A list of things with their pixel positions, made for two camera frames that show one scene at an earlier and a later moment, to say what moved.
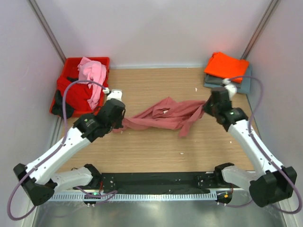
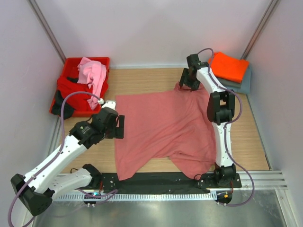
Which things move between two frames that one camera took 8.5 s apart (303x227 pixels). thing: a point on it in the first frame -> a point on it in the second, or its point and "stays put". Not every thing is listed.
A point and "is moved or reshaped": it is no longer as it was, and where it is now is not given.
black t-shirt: x=57 y=108 stays put
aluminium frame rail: x=46 y=27 stays put
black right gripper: x=205 y=108 -> x=183 y=79
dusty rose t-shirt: x=166 y=114 is moved or reshaped
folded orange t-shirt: x=228 y=67 stays put
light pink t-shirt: x=93 y=71 stays put
